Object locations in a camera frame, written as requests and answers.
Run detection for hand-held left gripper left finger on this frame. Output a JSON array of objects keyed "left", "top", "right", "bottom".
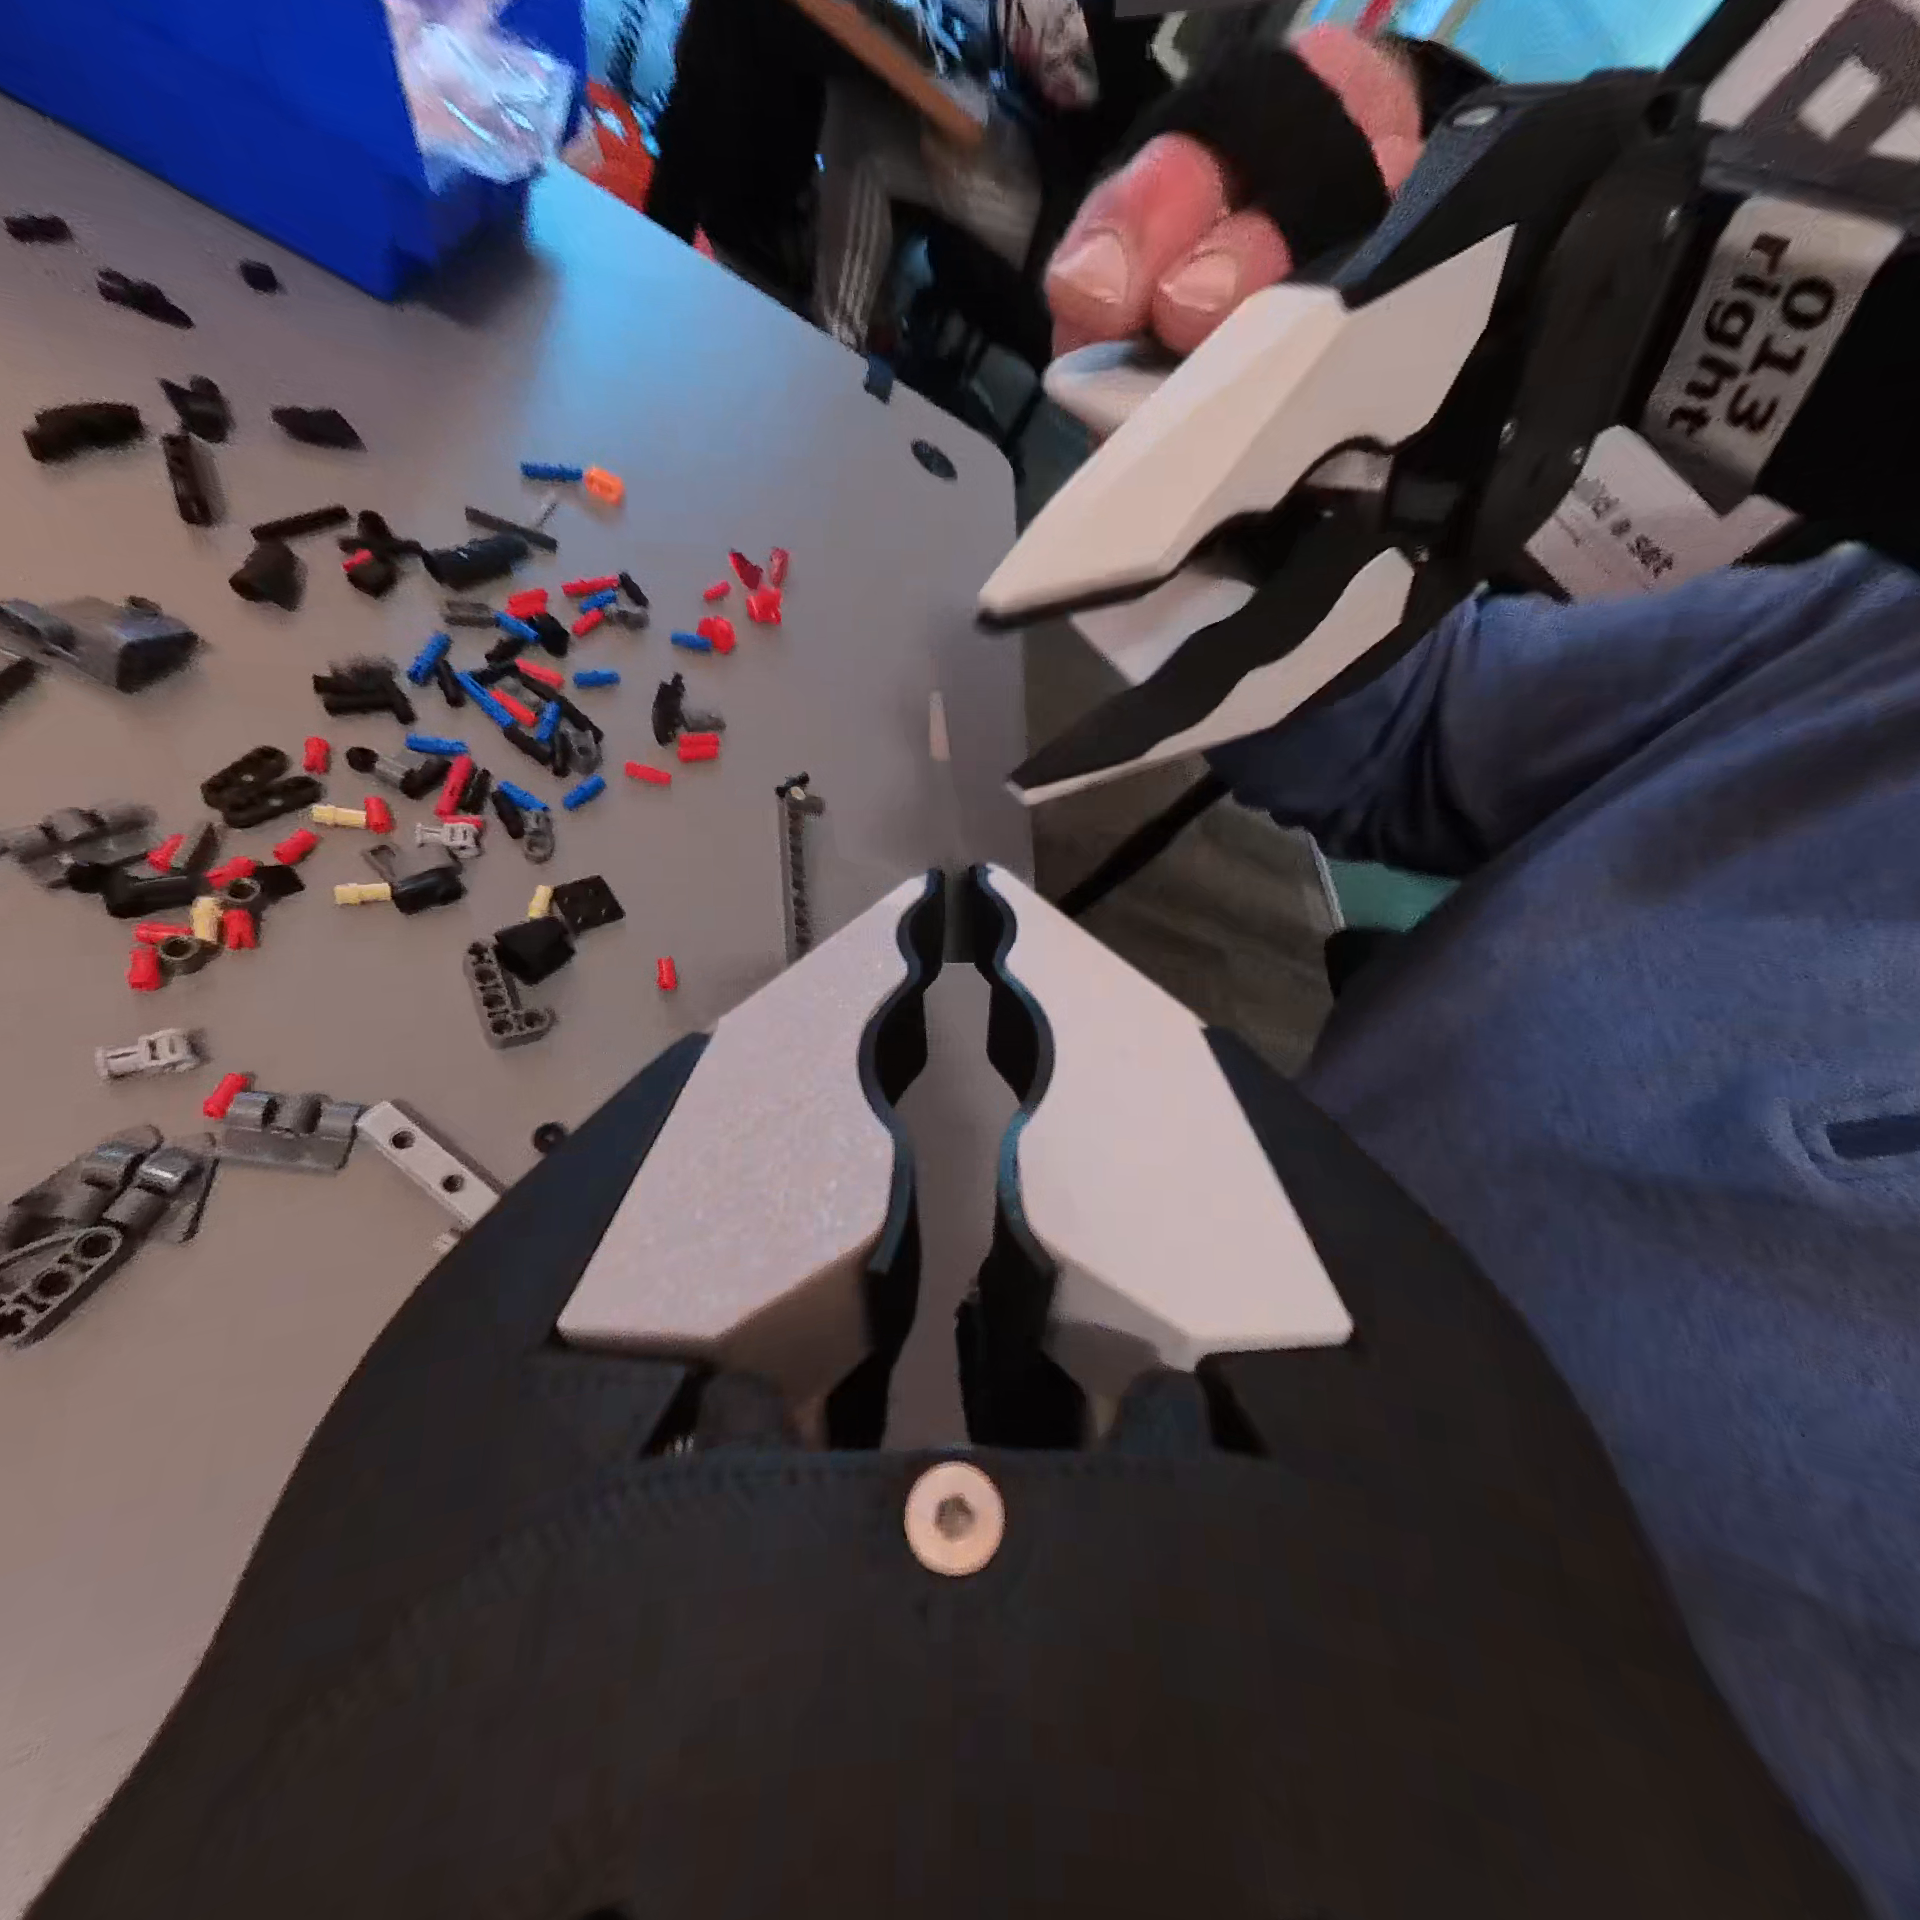
[{"left": 556, "top": 867, "right": 951, "bottom": 1445}]

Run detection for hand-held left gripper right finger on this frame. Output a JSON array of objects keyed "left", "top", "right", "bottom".
[{"left": 963, "top": 859, "right": 1355, "bottom": 1445}]

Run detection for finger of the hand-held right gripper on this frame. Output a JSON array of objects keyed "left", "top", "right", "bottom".
[
  {"left": 975, "top": 224, "right": 1517, "bottom": 628},
  {"left": 1006, "top": 530, "right": 1429, "bottom": 809}
]

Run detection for long grey lego beam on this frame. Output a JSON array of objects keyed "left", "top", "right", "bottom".
[{"left": 779, "top": 771, "right": 832, "bottom": 966}]

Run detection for pile of lego pieces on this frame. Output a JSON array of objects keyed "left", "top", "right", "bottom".
[{"left": 0, "top": 210, "right": 796, "bottom": 1352}]

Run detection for person's right forearm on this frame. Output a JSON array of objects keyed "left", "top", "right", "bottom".
[{"left": 1206, "top": 546, "right": 1920, "bottom": 962}]

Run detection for pale grey lego beam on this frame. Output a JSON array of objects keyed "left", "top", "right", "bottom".
[{"left": 358, "top": 1098, "right": 507, "bottom": 1229}]

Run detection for black metal bar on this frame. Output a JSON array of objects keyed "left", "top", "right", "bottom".
[{"left": 1070, "top": 764, "right": 1220, "bottom": 918}]

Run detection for person's blue shirt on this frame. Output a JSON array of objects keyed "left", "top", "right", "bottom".
[{"left": 1298, "top": 809, "right": 1920, "bottom": 1920}]

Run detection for clear plastic bags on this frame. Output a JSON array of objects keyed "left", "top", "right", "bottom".
[{"left": 382, "top": 0, "right": 580, "bottom": 190}]

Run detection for blue plastic bin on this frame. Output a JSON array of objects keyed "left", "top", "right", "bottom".
[{"left": 0, "top": 0, "right": 588, "bottom": 303}]

